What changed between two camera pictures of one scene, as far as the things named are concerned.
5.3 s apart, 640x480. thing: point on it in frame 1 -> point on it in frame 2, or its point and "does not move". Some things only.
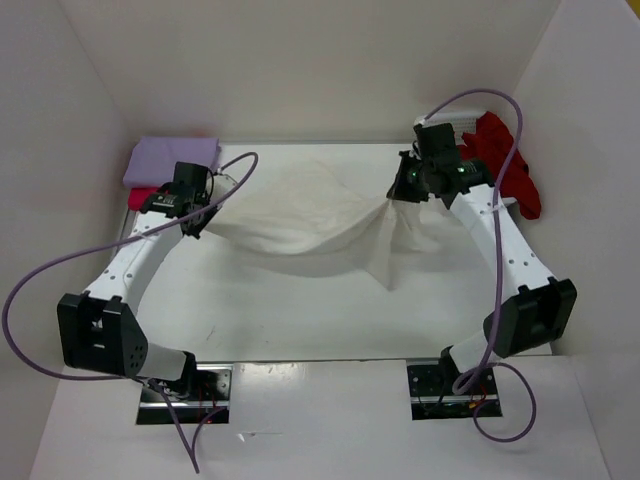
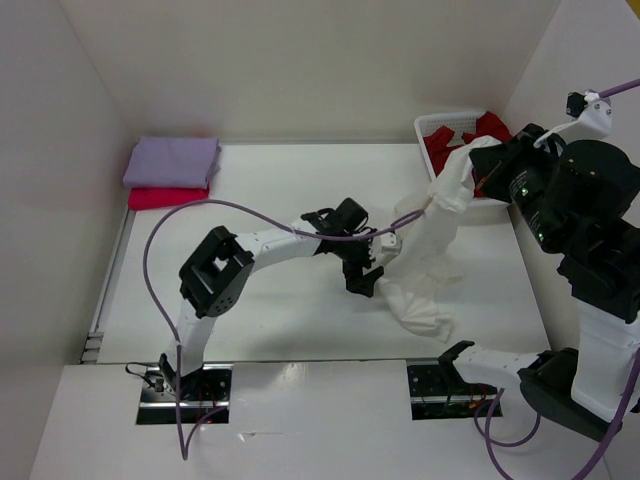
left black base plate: [193, 397] does not move
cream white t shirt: [306, 209] -> [428, 260]
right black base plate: [431, 391] does not move
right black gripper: [398, 190] -> [490, 159]
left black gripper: [211, 208] -> [357, 282]
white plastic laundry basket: [462, 122] does not move
